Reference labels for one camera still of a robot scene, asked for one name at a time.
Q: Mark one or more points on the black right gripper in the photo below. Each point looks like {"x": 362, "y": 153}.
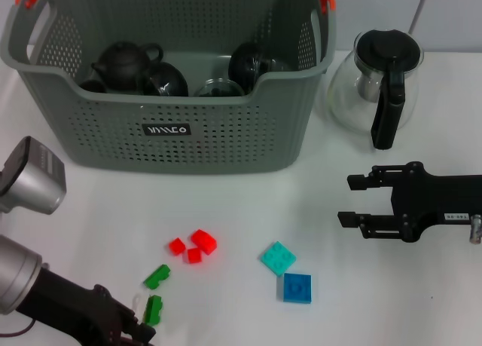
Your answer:
{"x": 433, "y": 199}

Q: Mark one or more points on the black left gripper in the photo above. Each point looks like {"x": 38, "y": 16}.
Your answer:
{"x": 68, "y": 304}

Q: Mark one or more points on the green toy brick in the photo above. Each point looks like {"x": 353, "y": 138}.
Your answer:
{"x": 154, "y": 310}
{"x": 156, "y": 277}

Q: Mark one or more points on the glass teacup black holder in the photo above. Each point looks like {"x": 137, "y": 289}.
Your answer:
{"x": 165, "y": 80}
{"x": 244, "y": 65}
{"x": 218, "y": 89}

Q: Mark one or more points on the grey perforated plastic storage bin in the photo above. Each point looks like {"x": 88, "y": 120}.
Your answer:
{"x": 226, "y": 135}

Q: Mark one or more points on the small red toy brick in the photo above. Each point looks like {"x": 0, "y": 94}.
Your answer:
{"x": 177, "y": 246}
{"x": 194, "y": 255}

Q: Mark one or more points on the teal square toy brick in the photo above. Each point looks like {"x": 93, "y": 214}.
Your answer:
{"x": 278, "y": 258}

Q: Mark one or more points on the blue square toy brick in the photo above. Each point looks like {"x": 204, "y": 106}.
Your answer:
{"x": 297, "y": 287}

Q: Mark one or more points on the wide red toy brick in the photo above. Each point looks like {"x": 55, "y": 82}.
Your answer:
{"x": 203, "y": 241}

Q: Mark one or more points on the glass coffee pot black lid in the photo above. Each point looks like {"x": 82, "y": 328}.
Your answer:
{"x": 388, "y": 48}

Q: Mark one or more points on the black clay teapot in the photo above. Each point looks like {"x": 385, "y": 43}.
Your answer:
{"x": 120, "y": 67}

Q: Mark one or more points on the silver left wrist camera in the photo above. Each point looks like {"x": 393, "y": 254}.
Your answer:
{"x": 34, "y": 180}

